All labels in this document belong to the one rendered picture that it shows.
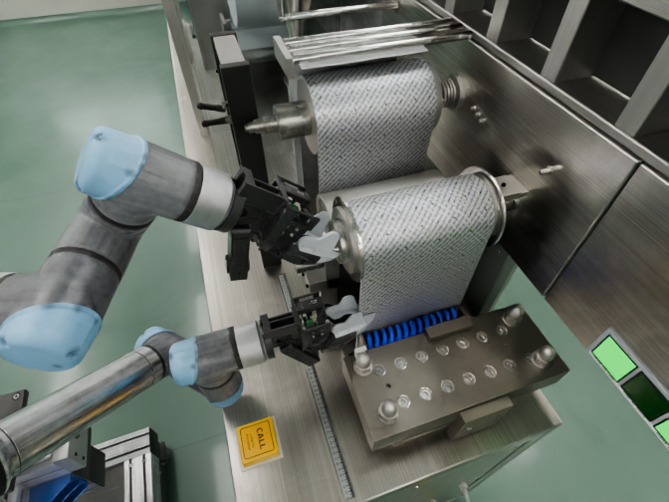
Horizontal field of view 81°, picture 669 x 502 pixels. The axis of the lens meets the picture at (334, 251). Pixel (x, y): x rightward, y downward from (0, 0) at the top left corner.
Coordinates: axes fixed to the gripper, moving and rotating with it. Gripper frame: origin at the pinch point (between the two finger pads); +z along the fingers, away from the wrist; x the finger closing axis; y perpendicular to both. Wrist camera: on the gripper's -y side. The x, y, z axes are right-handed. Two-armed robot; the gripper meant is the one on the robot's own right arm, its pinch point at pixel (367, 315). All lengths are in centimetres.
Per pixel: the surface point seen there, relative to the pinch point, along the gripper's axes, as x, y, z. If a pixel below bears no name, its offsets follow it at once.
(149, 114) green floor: 300, -109, -70
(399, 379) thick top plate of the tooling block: -11.5, -6.0, 2.1
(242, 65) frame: 33.2, 35.0, -12.2
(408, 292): -0.2, 4.4, 7.7
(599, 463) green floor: -33, -109, 94
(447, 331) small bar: -6.0, -4.2, 14.7
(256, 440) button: -10.2, -16.6, -26.1
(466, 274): -0.2, 4.9, 19.8
